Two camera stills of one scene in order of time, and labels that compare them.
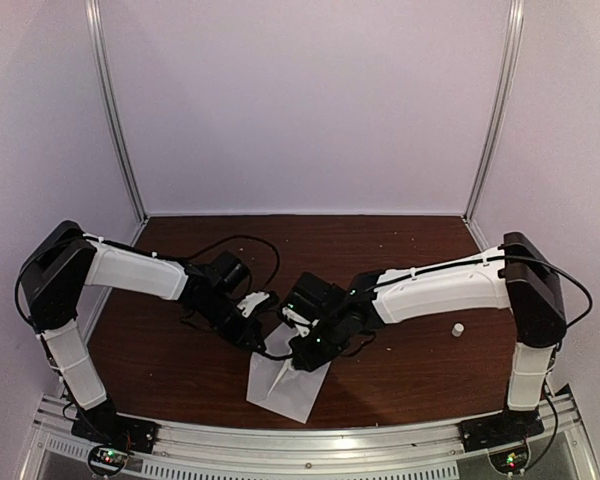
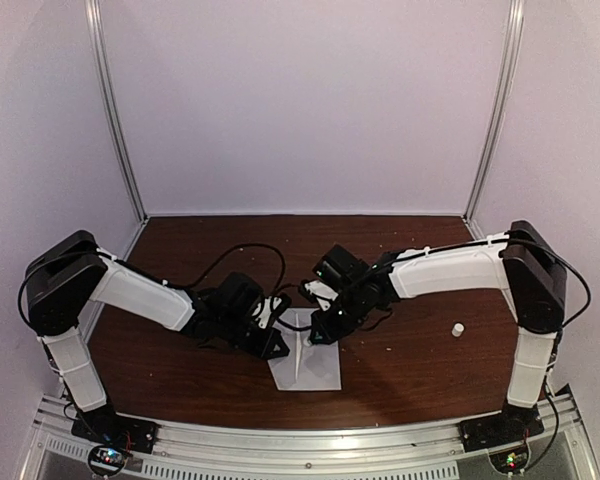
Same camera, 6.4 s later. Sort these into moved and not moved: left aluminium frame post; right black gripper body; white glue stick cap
Moved: right black gripper body
Not moved: left aluminium frame post; white glue stick cap
